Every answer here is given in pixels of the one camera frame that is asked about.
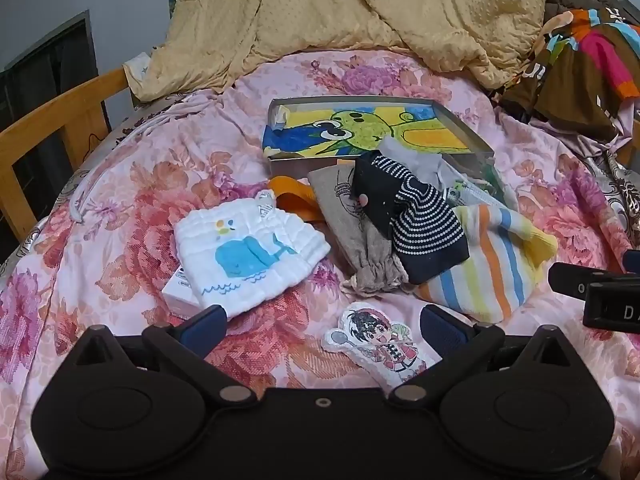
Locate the cartoon figure plush pad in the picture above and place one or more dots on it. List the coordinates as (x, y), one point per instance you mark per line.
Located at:
(380, 345)

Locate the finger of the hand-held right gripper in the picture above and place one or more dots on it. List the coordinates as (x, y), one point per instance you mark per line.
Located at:
(610, 307)
(570, 280)

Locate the white star print pillow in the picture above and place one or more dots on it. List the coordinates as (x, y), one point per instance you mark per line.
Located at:
(135, 65)

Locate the white whale print cloth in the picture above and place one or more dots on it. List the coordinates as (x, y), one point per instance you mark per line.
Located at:
(250, 255)

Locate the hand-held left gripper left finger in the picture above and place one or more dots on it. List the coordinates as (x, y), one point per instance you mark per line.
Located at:
(202, 330)

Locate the cartoon print metal tin box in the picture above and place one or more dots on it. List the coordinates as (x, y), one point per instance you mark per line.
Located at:
(360, 130)

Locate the dark window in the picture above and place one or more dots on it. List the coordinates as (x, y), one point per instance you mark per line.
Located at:
(45, 70)

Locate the brown colourful printed blanket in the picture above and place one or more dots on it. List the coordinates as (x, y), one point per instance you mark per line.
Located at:
(575, 85)

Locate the orange cloth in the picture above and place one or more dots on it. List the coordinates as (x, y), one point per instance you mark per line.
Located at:
(295, 200)

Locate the yellow dotted blanket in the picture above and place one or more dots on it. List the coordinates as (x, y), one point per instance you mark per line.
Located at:
(325, 5)

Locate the pastel striped sock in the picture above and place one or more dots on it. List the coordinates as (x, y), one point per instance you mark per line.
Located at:
(490, 265)

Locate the grey cloth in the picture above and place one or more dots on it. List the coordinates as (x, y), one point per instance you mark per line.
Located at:
(400, 150)

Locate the wooden bed frame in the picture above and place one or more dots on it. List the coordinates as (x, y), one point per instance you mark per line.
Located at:
(50, 110)

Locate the green printed packet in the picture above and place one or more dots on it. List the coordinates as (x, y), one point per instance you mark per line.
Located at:
(475, 190)

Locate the navy white dotted sock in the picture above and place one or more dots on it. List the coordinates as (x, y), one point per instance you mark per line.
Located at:
(415, 220)

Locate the white small box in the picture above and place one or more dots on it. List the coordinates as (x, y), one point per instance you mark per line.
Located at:
(175, 290)

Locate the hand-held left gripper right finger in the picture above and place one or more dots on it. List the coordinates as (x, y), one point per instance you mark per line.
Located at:
(440, 329)

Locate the pink floral bedsheet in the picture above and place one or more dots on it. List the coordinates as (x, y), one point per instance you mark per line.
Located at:
(125, 210)

